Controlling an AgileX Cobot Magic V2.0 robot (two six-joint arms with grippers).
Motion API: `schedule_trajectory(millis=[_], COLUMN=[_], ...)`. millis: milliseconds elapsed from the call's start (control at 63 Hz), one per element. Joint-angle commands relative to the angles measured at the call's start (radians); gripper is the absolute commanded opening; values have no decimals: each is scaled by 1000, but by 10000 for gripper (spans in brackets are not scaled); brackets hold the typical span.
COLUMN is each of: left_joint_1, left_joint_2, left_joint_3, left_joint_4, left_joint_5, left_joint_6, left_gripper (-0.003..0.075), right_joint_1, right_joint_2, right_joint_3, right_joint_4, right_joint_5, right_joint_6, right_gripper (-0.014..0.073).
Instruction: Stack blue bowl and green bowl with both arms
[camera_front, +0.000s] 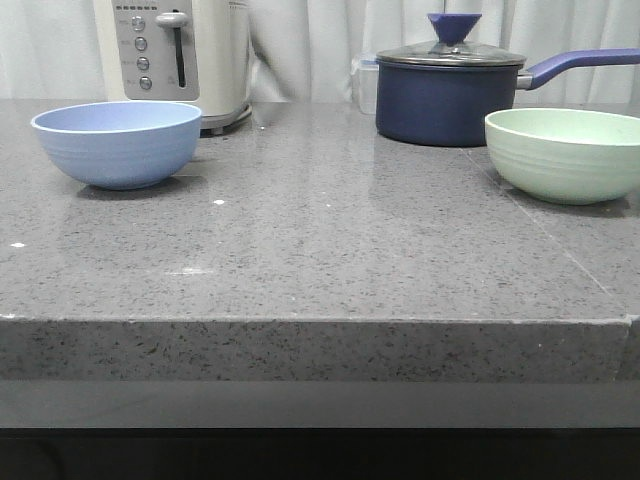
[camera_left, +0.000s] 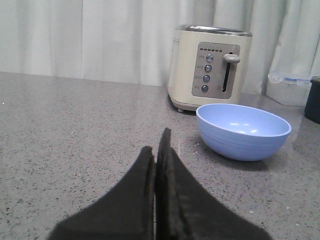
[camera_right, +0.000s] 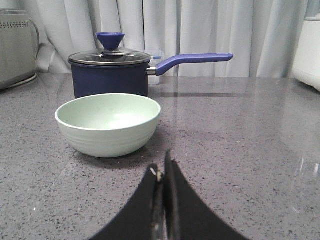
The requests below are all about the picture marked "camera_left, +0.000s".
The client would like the blue bowl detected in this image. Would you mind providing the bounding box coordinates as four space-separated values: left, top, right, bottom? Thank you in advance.
196 103 292 162

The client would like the dark blue pot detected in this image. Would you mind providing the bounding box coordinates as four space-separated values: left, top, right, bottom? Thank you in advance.
304 76 320 124

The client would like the white curtain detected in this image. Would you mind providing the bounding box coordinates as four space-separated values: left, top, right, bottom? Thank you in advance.
0 0 320 94

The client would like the clear plastic container blue lid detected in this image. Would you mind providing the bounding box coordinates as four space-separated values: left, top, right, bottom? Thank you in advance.
266 71 311 107

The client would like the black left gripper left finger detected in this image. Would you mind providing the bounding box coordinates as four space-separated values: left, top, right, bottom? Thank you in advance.
48 146 156 240

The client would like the cream toaster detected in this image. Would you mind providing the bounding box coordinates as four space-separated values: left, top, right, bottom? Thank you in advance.
167 24 253 112

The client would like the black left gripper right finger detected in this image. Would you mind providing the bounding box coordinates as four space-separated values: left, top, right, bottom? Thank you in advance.
155 128 271 240

